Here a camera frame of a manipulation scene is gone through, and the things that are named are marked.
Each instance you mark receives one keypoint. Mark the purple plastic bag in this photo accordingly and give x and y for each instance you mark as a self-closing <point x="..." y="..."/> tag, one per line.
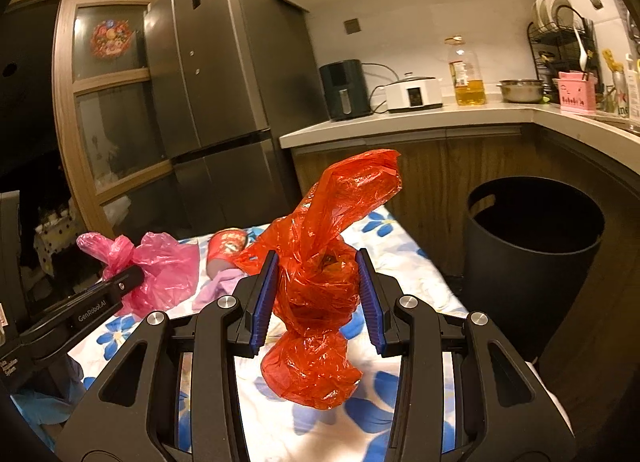
<point x="222" y="284"/>

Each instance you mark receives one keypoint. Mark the wooden glass door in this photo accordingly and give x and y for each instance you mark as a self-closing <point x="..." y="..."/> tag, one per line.
<point x="114" y="160"/>

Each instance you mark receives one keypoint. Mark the pink utensil box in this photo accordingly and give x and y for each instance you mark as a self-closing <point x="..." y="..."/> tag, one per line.
<point x="577" y="91"/>

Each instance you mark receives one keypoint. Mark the distant dotted cloth table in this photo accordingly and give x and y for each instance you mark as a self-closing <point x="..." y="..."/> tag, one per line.
<point x="58" y="232"/>

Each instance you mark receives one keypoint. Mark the wall socket plate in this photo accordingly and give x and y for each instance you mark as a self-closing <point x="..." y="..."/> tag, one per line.
<point x="352" y="26"/>

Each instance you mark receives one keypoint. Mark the steel bowl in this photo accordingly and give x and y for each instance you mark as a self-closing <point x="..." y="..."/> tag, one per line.
<point x="522" y="91"/>

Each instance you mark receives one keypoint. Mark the red paper cup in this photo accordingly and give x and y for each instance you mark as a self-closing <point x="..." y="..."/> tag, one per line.
<point x="223" y="246"/>

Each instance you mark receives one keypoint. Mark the black air fryer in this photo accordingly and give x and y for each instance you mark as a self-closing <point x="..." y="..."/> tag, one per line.
<point x="345" y="90"/>

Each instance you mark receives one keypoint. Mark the black trash bin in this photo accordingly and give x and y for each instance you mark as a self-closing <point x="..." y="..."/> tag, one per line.
<point x="529" y="244"/>

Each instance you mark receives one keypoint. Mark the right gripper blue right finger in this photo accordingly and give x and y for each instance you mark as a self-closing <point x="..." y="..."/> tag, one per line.
<point x="377" y="294"/>

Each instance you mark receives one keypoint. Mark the white rice cooker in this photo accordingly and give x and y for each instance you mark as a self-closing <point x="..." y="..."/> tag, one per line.
<point x="413" y="93"/>

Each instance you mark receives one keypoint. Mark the kitchen counter with cabinets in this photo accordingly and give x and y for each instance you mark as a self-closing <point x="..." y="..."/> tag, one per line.
<point x="446" y="153"/>

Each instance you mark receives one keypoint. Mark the cooking oil bottle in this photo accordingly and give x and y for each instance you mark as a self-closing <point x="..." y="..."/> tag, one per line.
<point x="464" y="69"/>

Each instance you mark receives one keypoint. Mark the pink plastic bag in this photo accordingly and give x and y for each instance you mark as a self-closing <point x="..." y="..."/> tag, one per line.
<point x="170" y="269"/>

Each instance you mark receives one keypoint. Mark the orange red plastic bag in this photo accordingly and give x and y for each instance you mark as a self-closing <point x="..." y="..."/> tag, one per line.
<point x="318" y="289"/>

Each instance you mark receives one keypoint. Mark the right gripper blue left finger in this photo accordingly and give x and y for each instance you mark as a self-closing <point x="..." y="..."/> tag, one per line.
<point x="257" y="295"/>

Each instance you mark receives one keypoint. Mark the red door decoration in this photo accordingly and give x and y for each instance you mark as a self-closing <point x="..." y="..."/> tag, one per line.
<point x="111" y="39"/>

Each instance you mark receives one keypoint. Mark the dark steel refrigerator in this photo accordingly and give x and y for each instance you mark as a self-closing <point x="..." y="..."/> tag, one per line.
<point x="229" y="79"/>

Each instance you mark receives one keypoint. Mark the floral white blue tablecloth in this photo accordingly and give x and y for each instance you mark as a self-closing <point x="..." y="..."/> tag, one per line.
<point x="169" y="393"/>

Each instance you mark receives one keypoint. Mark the blue plastic bag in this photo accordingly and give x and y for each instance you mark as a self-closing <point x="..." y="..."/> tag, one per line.
<point x="46" y="411"/>

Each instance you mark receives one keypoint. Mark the black dish rack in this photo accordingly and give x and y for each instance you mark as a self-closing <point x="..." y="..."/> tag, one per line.
<point x="561" y="40"/>

